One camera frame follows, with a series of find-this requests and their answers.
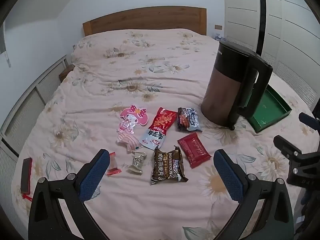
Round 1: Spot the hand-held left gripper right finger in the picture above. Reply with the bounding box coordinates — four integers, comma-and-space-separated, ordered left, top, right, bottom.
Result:
212, 149, 295, 240

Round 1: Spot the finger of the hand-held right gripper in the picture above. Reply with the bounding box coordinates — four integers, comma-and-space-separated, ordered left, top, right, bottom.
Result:
273, 135, 303, 160
299, 113, 320, 130

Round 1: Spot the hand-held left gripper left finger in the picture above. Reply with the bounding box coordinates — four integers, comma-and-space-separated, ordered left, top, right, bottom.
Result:
28, 149, 112, 240

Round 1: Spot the small red candy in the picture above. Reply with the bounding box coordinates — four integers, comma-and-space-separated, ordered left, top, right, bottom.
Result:
107, 152, 122, 176

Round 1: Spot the green tray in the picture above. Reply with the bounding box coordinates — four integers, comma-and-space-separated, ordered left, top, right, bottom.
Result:
247, 84, 292, 133

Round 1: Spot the small beige candy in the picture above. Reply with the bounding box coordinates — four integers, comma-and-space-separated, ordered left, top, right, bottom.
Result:
126, 151, 148, 174

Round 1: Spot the pink striped candy packet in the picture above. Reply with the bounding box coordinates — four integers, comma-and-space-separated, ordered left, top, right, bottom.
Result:
116, 133, 140, 153

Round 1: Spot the brown oat snack packet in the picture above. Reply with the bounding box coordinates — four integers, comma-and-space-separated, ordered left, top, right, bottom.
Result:
150, 145, 189, 185

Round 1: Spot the pink cartoon snack packet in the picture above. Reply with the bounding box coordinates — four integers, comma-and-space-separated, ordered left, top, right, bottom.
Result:
116, 104, 147, 134

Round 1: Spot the dark and pale blue snack packet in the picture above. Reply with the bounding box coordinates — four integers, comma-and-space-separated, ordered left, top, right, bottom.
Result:
177, 107, 203, 132

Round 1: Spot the red and white snack packet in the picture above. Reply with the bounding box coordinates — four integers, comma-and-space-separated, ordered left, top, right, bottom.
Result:
139, 107, 177, 150

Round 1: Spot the phone in red case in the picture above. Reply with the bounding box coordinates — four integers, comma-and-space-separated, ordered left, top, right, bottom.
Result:
19, 157, 33, 202

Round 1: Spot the brown and black electric kettle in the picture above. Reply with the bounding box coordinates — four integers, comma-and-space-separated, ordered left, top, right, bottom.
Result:
201, 41, 273, 131

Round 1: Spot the white wardrobe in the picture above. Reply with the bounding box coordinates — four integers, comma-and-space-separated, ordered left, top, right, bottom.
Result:
222, 0, 320, 110

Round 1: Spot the white slatted cabinet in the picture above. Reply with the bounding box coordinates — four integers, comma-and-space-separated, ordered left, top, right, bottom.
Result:
0, 55, 69, 230

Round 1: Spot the wooden nightstand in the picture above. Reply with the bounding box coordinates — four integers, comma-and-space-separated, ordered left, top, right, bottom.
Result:
59, 64, 75, 82

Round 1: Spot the wooden headboard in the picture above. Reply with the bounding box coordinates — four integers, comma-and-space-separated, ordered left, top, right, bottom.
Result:
82, 8, 207, 37

